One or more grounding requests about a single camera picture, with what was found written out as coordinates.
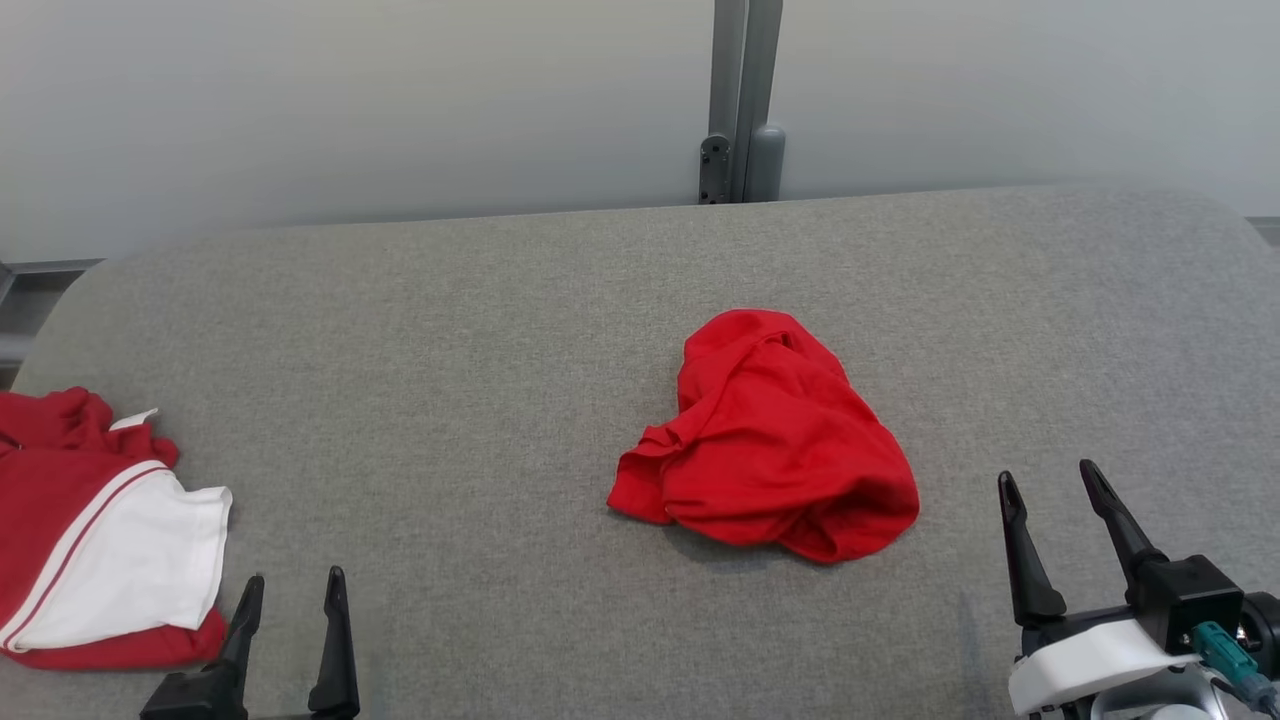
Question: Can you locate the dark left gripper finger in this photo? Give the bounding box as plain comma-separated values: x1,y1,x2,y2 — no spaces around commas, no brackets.
307,566,361,718
222,574,267,691

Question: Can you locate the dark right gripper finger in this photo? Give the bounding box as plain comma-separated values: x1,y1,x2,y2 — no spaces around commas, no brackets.
1078,458,1169,602
996,470,1068,629

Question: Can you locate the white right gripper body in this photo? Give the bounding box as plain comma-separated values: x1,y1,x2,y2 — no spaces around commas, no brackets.
1007,604,1202,718

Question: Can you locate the red jersey with white sleeve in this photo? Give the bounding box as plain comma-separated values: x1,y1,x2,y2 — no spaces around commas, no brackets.
0,387,234,671

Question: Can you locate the red garment with white hem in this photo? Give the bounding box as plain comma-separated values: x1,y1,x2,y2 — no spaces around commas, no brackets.
607,309,921,564

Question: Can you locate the right camera cable teal plug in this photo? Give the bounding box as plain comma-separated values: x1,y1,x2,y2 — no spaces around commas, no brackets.
1190,621,1280,717

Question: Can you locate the grey metal cart frame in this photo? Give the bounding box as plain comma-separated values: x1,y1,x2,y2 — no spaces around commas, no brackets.
0,258,103,391

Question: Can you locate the grey metal post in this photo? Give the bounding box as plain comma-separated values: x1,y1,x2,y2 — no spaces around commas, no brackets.
698,0,786,205

